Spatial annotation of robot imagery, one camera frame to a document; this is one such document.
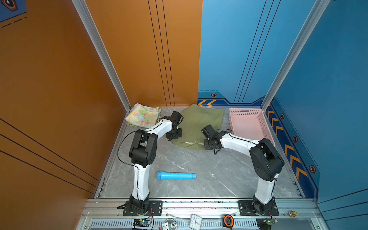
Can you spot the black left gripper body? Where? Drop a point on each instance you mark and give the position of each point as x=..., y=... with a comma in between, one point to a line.
x=176, y=134

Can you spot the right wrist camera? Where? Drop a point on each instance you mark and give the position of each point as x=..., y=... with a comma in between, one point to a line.
x=209, y=132

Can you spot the aluminium front rail frame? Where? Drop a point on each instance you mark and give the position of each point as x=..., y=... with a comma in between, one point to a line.
x=104, y=214

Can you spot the blue toy microphone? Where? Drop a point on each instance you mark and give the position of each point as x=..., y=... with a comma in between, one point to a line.
x=174, y=175

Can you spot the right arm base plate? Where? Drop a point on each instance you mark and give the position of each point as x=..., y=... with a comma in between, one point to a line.
x=256, y=208

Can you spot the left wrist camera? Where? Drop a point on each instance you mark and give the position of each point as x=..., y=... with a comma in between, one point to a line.
x=175, y=117

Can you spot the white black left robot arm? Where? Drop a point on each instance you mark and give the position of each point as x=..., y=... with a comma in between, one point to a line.
x=142, y=154

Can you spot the orange black tape measure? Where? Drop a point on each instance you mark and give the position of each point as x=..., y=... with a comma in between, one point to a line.
x=227, y=221

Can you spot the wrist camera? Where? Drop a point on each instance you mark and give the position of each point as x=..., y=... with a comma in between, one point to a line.
x=209, y=132
x=175, y=117

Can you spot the small white clock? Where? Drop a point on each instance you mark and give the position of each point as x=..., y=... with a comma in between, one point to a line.
x=195, y=222

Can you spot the olive green ruffled skirt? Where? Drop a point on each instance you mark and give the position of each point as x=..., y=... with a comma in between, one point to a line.
x=195, y=119

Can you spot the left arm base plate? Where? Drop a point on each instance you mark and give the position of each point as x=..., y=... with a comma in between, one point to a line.
x=145, y=208

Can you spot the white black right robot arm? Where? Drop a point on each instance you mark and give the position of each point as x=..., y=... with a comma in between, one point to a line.
x=267, y=163

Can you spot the pastel floral skirt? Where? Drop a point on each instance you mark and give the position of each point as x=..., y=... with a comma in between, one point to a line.
x=143, y=116

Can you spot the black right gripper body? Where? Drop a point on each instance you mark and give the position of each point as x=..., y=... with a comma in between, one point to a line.
x=207, y=144

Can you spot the green circuit board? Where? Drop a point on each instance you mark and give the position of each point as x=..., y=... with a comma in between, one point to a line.
x=141, y=224

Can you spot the aluminium corner post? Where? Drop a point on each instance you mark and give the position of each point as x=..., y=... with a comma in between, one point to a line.
x=310, y=23
x=92, y=30

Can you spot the aluminium corner post left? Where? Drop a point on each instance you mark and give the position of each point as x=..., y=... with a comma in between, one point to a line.
x=92, y=30

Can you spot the aluminium corner post right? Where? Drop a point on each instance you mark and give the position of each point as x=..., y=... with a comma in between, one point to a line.
x=310, y=23

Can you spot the pink perforated plastic basket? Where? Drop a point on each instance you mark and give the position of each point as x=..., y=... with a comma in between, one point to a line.
x=249, y=123

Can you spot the brass round knob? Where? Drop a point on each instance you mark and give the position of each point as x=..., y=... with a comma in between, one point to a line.
x=293, y=214

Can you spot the white power plug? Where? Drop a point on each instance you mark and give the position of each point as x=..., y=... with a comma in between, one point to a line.
x=169, y=224

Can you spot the right circuit board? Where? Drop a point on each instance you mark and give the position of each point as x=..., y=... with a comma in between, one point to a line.
x=266, y=224

